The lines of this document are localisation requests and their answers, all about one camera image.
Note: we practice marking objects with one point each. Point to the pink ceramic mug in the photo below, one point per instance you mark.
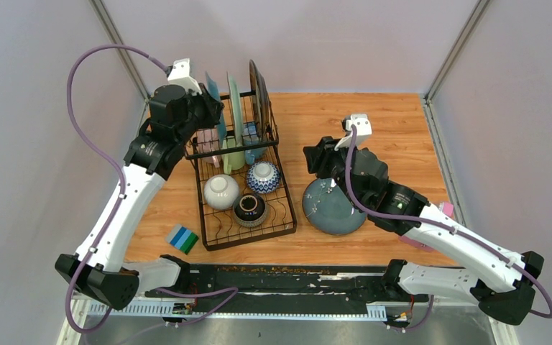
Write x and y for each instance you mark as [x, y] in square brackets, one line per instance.
[208, 141]

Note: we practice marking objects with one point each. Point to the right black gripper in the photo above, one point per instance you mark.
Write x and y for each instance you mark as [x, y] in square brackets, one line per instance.
[318, 157]

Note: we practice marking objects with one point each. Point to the blue green striped sponge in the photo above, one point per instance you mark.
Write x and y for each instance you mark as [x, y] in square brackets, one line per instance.
[182, 238]

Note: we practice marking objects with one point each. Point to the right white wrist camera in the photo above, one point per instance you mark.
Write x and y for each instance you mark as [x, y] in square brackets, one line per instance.
[357, 127]

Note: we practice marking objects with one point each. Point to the light green mug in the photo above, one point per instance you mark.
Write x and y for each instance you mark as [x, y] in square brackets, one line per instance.
[234, 160]

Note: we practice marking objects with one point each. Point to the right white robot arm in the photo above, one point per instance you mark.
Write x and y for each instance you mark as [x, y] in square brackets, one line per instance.
[502, 283]

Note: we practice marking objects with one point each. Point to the pink box with mirror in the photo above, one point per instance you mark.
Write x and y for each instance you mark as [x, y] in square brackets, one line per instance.
[426, 240]

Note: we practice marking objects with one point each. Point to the black rimmed white plate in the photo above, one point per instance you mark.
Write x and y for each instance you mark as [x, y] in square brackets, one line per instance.
[260, 100]

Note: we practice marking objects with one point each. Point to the light blue scalloped plate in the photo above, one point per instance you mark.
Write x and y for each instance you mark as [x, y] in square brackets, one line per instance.
[236, 108]

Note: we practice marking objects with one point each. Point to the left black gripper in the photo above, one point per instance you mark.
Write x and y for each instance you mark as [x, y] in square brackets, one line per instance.
[210, 104]

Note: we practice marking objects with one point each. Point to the white ribbed bowl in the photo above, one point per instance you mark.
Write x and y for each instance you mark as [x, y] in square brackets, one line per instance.
[220, 192]

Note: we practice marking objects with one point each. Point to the dark brown speckled bowl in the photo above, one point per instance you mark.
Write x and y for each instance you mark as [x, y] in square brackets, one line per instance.
[250, 210]

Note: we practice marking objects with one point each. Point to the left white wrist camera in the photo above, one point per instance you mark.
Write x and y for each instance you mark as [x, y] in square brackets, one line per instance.
[180, 75]

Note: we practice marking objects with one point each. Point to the blue butterfly mug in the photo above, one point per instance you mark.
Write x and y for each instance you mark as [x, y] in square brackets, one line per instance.
[250, 138]

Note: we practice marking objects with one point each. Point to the black wire dish rack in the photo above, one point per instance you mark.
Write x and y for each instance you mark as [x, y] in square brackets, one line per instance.
[218, 228]

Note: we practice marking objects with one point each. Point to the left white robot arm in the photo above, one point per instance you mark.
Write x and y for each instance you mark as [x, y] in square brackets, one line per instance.
[119, 219]

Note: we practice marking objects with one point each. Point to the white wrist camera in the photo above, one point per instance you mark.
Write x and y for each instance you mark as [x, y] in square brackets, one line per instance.
[180, 75]
[357, 127]

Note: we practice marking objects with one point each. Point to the grey blue blossom plate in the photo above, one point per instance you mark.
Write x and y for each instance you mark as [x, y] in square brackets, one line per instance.
[329, 210]

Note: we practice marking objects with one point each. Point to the white black bowl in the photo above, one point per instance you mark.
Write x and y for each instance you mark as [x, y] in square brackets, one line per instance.
[263, 177]

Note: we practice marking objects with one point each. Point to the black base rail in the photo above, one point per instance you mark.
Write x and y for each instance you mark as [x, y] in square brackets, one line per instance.
[188, 293]

